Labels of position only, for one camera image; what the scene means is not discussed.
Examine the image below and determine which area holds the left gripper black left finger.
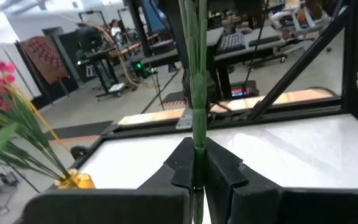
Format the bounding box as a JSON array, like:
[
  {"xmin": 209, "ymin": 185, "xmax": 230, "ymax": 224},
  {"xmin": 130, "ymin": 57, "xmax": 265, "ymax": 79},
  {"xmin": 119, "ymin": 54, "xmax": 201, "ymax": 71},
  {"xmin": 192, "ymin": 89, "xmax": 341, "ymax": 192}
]
[{"xmin": 20, "ymin": 137, "xmax": 195, "ymax": 224}]

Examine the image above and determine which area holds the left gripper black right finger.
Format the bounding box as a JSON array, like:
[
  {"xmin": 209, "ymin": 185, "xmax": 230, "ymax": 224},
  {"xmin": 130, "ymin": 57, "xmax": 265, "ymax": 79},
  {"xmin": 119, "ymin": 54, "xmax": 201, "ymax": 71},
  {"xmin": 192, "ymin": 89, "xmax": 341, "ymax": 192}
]
[{"xmin": 204, "ymin": 137, "xmax": 358, "ymax": 224}]

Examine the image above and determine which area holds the pink artificial flower bunch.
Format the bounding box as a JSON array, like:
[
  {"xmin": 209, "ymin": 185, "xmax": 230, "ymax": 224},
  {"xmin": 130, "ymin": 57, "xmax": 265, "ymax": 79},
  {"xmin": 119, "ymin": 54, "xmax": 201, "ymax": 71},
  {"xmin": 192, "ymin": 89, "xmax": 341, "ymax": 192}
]
[
  {"xmin": 0, "ymin": 58, "xmax": 73, "ymax": 181},
  {"xmin": 178, "ymin": 0, "xmax": 210, "ymax": 224}
]

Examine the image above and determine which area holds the yellow glass vase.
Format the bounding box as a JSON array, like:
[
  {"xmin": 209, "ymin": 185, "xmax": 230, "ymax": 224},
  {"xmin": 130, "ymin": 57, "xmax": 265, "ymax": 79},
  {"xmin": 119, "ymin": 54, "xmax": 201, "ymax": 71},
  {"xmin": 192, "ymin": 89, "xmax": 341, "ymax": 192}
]
[{"xmin": 53, "ymin": 168, "xmax": 96, "ymax": 190}]

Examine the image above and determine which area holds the black mat with hazard stripes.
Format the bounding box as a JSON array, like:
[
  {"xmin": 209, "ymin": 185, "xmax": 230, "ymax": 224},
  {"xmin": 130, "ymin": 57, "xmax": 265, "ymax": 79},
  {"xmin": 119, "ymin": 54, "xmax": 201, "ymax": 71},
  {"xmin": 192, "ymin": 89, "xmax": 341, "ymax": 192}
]
[{"xmin": 44, "ymin": 120, "xmax": 114, "ymax": 144}]

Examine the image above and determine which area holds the light wooden table board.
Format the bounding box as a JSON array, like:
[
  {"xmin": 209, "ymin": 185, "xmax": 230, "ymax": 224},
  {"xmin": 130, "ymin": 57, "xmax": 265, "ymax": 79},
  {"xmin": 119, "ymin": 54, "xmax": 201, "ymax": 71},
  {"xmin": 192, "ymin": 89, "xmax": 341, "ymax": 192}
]
[{"xmin": 118, "ymin": 88, "xmax": 337, "ymax": 126}]

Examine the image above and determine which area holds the device with lit screen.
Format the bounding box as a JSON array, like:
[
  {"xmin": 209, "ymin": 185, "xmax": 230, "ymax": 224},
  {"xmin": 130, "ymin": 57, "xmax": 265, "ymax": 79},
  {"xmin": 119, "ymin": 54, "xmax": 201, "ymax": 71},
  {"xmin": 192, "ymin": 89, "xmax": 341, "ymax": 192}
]
[{"xmin": 231, "ymin": 81, "xmax": 259, "ymax": 100}]

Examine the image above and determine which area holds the black computer with green light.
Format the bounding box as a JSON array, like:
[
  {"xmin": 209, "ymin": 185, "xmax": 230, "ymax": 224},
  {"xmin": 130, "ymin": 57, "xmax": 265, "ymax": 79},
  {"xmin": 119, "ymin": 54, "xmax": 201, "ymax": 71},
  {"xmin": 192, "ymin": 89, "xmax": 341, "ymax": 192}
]
[{"xmin": 129, "ymin": 54, "xmax": 158, "ymax": 79}]

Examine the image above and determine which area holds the grey desk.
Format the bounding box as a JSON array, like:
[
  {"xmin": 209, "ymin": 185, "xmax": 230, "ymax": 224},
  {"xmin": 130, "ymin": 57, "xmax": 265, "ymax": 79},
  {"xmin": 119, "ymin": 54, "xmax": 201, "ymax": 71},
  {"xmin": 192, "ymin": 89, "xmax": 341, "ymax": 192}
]
[{"xmin": 205, "ymin": 26, "xmax": 291, "ymax": 63}]

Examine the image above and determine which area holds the dark computer keyboard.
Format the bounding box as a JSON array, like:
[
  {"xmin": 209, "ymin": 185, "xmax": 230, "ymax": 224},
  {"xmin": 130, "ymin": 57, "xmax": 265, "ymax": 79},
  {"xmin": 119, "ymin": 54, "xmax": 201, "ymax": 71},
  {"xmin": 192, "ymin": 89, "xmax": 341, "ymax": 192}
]
[{"xmin": 216, "ymin": 32, "xmax": 247, "ymax": 56}]

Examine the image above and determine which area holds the red patterned cloth panel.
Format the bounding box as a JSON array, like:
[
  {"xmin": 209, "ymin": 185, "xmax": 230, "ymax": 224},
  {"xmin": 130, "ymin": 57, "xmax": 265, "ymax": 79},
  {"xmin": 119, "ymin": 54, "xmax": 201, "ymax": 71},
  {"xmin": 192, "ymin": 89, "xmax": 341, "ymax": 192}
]
[{"xmin": 19, "ymin": 35, "xmax": 70, "ymax": 85}]

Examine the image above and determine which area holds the black monitor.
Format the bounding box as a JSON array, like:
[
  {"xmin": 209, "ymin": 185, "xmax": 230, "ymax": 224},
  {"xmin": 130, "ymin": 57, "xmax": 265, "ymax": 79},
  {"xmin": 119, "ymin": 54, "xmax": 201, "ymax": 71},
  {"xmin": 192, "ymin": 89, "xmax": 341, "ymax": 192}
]
[{"xmin": 75, "ymin": 26, "xmax": 104, "ymax": 53}]

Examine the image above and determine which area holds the person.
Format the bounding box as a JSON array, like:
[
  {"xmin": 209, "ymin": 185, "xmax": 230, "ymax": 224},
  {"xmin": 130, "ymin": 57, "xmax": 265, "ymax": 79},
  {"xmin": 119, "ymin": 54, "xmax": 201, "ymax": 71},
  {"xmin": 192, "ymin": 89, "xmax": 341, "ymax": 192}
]
[{"xmin": 109, "ymin": 19, "xmax": 123, "ymax": 39}]

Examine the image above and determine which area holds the white chair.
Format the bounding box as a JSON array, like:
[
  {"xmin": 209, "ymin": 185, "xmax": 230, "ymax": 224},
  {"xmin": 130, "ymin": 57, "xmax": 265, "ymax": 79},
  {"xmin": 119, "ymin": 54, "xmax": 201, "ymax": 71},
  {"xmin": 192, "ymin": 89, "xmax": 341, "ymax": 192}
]
[{"xmin": 272, "ymin": 0, "xmax": 332, "ymax": 34}]

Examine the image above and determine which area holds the blue panel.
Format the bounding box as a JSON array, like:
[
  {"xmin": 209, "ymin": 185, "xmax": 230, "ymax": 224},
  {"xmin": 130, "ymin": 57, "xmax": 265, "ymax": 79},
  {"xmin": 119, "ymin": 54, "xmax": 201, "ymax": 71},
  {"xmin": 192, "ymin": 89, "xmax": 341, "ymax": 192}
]
[{"xmin": 141, "ymin": 0, "xmax": 167, "ymax": 35}]

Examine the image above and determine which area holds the silver metal bracket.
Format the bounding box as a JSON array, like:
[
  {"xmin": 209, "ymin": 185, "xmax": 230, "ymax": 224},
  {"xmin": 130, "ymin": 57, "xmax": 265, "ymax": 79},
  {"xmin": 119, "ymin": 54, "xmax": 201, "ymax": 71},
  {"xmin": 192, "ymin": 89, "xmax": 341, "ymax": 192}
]
[{"xmin": 175, "ymin": 108, "xmax": 194, "ymax": 131}]

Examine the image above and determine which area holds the beige hose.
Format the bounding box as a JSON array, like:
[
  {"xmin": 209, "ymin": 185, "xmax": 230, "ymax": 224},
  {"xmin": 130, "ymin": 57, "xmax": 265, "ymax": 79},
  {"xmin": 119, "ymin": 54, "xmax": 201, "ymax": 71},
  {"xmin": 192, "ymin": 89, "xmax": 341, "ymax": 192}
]
[{"xmin": 96, "ymin": 23, "xmax": 142, "ymax": 88}]

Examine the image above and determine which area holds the black metal table frame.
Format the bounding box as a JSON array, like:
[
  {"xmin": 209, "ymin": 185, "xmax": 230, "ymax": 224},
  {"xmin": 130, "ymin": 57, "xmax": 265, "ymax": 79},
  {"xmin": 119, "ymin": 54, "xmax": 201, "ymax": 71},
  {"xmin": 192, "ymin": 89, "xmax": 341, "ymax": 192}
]
[{"xmin": 70, "ymin": 0, "xmax": 358, "ymax": 162}]

